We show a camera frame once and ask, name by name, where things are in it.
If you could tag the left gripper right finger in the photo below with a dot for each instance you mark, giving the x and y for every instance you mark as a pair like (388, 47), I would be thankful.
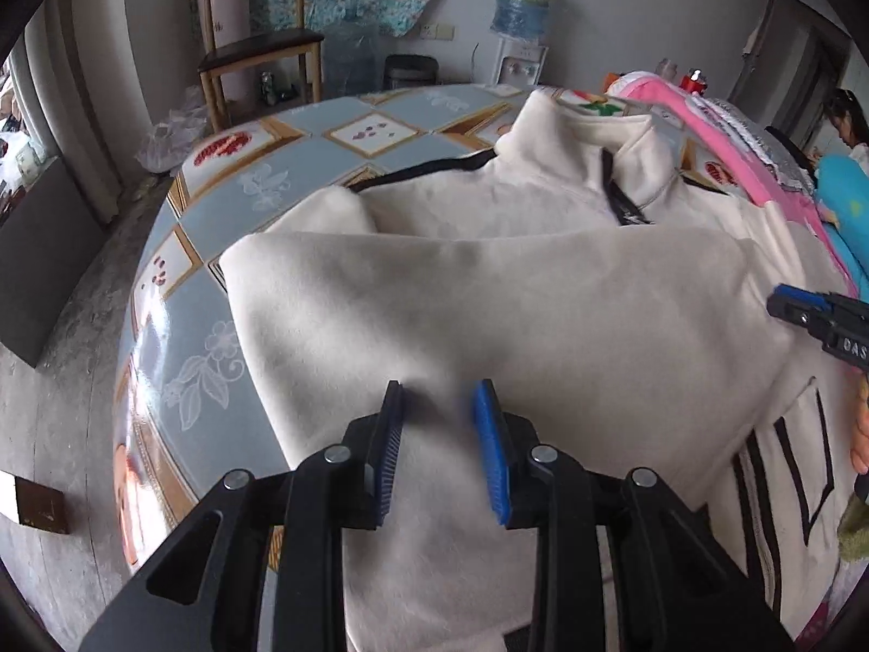
(621, 563)

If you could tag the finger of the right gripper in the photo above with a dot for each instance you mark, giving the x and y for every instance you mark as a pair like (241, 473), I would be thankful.
(802, 308)

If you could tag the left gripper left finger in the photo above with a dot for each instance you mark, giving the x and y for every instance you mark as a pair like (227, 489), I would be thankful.
(203, 587)

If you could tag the cream jacket black trim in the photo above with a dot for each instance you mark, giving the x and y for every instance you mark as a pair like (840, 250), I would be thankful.
(619, 307)

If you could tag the person's right hand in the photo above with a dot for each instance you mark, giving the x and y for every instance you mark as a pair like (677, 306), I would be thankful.
(859, 449)

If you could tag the blue patterned bed mat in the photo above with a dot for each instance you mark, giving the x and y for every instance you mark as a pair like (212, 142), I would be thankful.
(185, 406)

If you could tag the green white fluffy sleeve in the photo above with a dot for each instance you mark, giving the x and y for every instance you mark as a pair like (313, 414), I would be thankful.
(853, 531)

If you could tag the brown cardboard box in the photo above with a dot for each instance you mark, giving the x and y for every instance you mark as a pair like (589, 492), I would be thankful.
(31, 504)

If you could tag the pink floral blanket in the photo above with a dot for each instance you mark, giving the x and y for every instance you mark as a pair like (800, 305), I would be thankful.
(760, 165)

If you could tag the woman with dark hair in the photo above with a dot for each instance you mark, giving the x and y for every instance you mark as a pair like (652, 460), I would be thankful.
(846, 115)

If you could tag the dark grey cabinet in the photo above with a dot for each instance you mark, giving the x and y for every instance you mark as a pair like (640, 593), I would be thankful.
(48, 242)

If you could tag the white water dispenser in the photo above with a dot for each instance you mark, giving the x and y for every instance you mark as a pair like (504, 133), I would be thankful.
(518, 63)

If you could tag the blue water bottle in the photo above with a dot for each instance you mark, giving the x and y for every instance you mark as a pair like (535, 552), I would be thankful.
(521, 20)

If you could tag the white plastic bag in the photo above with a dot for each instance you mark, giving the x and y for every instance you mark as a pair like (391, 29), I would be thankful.
(169, 142)

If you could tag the grey curtain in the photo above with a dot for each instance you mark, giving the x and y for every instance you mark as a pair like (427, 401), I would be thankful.
(74, 73)

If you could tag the wooden chair black seat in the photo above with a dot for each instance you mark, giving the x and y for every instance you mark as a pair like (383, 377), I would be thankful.
(297, 41)

